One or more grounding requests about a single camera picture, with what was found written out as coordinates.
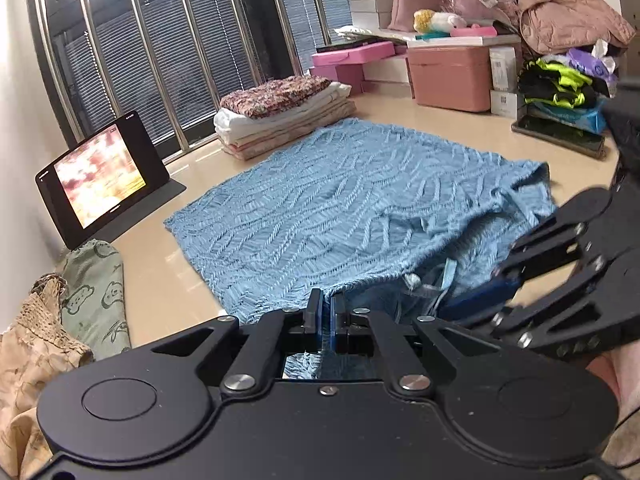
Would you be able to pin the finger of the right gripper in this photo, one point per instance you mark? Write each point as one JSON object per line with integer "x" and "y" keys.
{"x": 496, "y": 291}

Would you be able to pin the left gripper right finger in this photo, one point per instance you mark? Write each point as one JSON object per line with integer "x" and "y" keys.
{"x": 338, "y": 322}

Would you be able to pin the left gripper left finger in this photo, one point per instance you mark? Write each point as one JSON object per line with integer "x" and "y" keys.
{"x": 313, "y": 320}

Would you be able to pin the blue knitted garment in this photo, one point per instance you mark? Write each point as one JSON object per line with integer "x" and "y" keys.
{"x": 389, "y": 218}

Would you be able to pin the blue plastic bag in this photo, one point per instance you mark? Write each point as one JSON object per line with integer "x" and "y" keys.
{"x": 588, "y": 119}

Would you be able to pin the white lower carton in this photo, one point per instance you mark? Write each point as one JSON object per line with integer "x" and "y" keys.
{"x": 507, "y": 104}

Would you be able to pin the neon yellow black clothing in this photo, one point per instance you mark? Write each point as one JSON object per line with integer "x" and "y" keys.
{"x": 556, "y": 84}

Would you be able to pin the purple plastic bag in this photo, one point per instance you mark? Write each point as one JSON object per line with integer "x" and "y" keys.
{"x": 596, "y": 64}

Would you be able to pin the stack of folded beige blankets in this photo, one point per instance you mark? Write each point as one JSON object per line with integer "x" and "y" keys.
{"x": 246, "y": 138}

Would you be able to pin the white small carton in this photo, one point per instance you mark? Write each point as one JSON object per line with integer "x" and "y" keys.
{"x": 504, "y": 68}

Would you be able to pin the pink storage box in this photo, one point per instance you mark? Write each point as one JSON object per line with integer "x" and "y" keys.
{"x": 453, "y": 78}

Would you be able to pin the floral folded cloth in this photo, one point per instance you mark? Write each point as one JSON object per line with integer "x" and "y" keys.
{"x": 274, "y": 96}

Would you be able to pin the magenta small box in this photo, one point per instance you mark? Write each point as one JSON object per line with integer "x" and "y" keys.
{"x": 345, "y": 74}

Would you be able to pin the pink quilted jacket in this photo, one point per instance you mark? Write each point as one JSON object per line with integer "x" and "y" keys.
{"x": 555, "y": 26}

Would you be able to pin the black tablet with stand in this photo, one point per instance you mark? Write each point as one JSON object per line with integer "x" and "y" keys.
{"x": 107, "y": 184}

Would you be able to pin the pink flat box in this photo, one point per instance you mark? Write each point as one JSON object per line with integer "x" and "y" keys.
{"x": 355, "y": 56}

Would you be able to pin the yellow white plush toy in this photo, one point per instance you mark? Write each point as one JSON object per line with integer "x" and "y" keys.
{"x": 426, "y": 21}

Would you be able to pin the beige lace cloth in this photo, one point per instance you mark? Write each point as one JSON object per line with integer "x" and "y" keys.
{"x": 35, "y": 349}

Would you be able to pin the pink cushion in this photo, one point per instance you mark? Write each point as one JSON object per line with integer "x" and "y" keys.
{"x": 402, "y": 19}

